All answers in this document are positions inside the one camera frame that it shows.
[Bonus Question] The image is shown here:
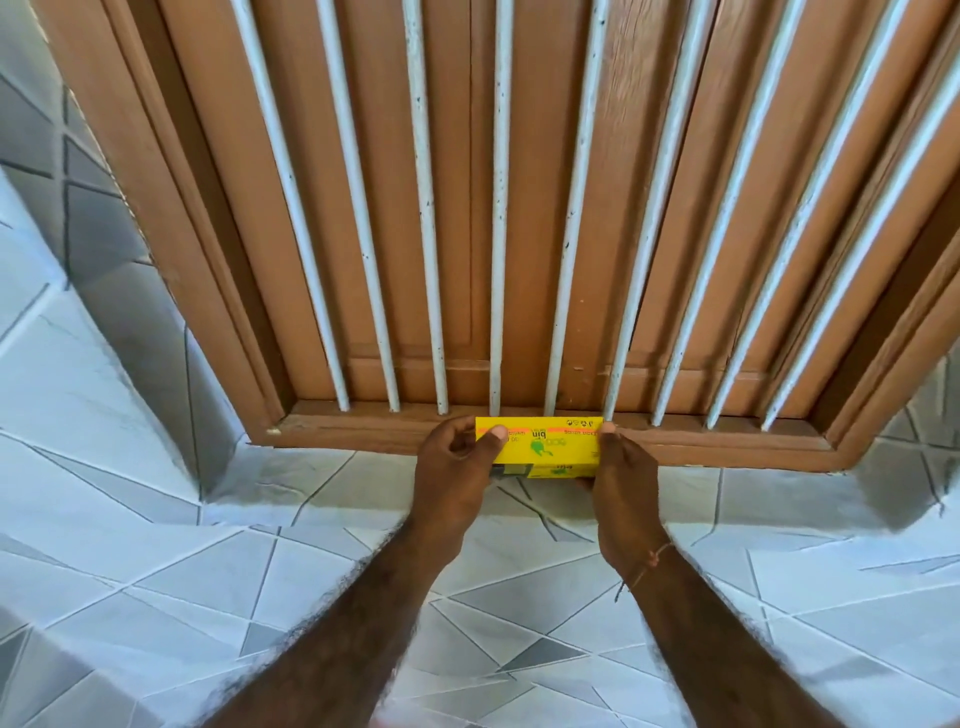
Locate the person's right hand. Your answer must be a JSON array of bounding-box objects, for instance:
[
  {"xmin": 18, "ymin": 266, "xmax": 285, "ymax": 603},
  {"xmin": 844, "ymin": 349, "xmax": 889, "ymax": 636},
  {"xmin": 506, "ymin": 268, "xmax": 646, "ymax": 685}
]
[{"xmin": 576, "ymin": 421, "xmax": 673, "ymax": 576}]

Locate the person's left hand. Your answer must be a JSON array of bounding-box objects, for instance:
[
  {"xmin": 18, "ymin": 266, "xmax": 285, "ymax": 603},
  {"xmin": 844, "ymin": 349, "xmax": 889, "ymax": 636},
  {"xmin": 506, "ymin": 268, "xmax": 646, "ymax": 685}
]
[{"xmin": 401, "ymin": 416, "xmax": 510, "ymax": 560}]

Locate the yellow cardboard box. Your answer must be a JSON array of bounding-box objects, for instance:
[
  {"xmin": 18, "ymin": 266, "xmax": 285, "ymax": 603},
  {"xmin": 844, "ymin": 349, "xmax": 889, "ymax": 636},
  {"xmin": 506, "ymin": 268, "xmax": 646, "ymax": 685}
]
[{"xmin": 475, "ymin": 416, "xmax": 605, "ymax": 481}]

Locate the person's left forearm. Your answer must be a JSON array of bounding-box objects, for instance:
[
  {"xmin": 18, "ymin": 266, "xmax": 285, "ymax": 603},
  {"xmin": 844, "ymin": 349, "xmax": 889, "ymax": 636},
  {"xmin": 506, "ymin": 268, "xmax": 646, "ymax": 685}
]
[{"xmin": 201, "ymin": 526, "xmax": 460, "ymax": 728}]

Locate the person's right forearm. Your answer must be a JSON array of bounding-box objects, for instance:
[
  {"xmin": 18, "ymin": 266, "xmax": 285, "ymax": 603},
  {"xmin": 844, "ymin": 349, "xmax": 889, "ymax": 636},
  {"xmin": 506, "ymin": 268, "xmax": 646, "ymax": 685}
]
[{"xmin": 624, "ymin": 544, "xmax": 847, "ymax": 728}]

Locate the row of white window bars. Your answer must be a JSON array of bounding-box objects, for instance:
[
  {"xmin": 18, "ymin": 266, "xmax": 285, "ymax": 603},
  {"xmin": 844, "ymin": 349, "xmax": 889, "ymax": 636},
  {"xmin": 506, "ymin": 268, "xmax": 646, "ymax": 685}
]
[{"xmin": 228, "ymin": 0, "xmax": 960, "ymax": 433}]

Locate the brown wooden window shutter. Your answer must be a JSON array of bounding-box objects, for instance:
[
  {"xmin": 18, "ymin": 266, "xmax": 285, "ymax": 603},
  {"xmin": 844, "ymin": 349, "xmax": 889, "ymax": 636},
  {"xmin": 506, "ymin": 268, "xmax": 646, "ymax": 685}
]
[
  {"xmin": 157, "ymin": 0, "xmax": 475, "ymax": 406},
  {"xmin": 471, "ymin": 0, "xmax": 960, "ymax": 421}
]

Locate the thin thread bracelet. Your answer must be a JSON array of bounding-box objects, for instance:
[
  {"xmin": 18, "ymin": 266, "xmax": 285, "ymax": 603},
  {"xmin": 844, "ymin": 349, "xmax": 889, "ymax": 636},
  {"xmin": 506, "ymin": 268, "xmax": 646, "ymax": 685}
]
[{"xmin": 614, "ymin": 541, "xmax": 676, "ymax": 604}]

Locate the brown wooden window frame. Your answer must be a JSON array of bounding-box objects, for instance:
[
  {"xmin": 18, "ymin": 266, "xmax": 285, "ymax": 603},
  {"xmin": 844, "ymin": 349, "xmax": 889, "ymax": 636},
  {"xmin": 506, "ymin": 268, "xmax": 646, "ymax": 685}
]
[{"xmin": 30, "ymin": 0, "xmax": 960, "ymax": 474}]

